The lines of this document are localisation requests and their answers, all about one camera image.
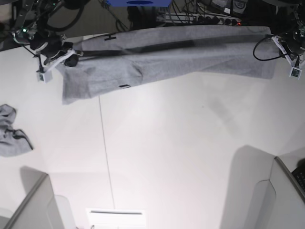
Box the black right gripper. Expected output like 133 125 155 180
29 33 78 67

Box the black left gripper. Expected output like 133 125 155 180
280 33 305 55

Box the grey T-shirt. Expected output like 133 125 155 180
58 25 278 104

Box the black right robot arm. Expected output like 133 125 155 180
8 0 89 65

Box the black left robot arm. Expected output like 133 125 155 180
274 0 305 60

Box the blue box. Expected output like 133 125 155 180
106 0 172 7

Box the crumpled grey garment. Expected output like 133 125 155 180
0 104 34 157

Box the black power strip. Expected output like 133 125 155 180
156 12 242 26

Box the black keyboard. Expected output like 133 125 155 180
292 167 305 191

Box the grey left partition panel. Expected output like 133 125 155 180
0 173 77 229

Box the grey partition panel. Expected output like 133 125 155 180
0 173 77 229
220 157 305 229

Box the grey right partition panel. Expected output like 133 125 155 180
220 157 305 229

